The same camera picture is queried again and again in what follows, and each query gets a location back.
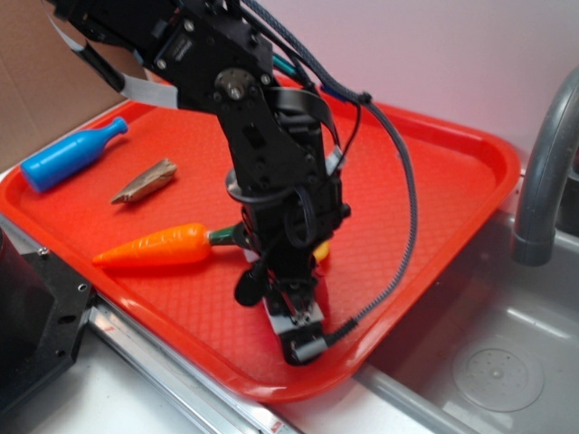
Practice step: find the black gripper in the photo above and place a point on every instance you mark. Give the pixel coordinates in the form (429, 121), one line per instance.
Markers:
(284, 234)

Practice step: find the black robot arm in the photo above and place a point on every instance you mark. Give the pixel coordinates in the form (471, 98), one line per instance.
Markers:
(204, 56)

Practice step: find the yellow rubber duck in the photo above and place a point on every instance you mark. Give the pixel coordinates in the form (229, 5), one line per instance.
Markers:
(321, 252)

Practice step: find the orange toy carrot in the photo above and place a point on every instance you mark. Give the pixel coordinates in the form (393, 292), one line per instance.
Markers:
(183, 244)

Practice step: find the red plastic tray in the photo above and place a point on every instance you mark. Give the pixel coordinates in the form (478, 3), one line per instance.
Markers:
(462, 176)

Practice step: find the brown wood piece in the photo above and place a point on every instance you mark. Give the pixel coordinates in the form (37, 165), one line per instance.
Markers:
(153, 179)

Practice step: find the blue toy bottle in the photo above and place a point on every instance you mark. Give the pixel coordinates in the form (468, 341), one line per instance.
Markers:
(68, 156)

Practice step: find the grey sink basin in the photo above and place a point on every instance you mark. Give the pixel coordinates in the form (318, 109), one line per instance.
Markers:
(491, 346)

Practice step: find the grey sink faucet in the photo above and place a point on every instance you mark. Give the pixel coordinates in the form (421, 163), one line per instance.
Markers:
(548, 200)

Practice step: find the brown cardboard panel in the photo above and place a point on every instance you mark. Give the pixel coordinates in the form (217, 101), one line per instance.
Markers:
(47, 91)

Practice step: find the aluminium rail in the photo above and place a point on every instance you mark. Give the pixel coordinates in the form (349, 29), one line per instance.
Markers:
(126, 381)

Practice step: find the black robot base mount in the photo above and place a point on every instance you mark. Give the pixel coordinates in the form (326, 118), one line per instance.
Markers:
(45, 306)

